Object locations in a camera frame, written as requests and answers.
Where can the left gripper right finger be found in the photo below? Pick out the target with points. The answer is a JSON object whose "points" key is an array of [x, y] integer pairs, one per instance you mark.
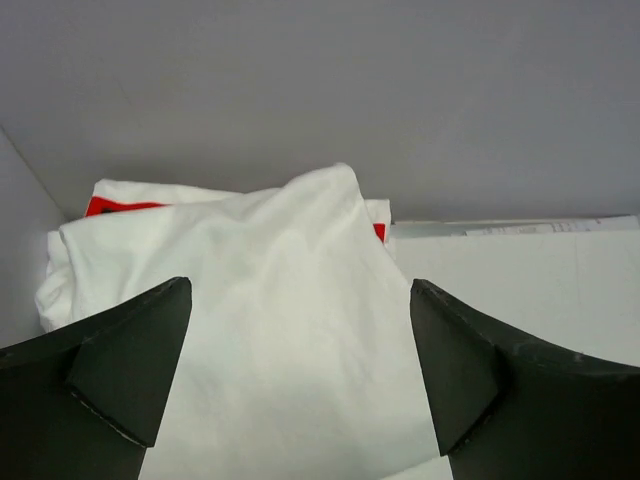
{"points": [[508, 405]]}

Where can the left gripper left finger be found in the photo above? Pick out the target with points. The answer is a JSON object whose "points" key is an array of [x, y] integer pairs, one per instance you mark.
{"points": [[86, 401]]}

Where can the red printed shirt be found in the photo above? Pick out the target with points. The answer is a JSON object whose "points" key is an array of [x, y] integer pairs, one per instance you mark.
{"points": [[99, 205]]}

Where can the white t shirt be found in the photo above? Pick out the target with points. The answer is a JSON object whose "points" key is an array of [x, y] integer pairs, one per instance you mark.
{"points": [[299, 361]]}

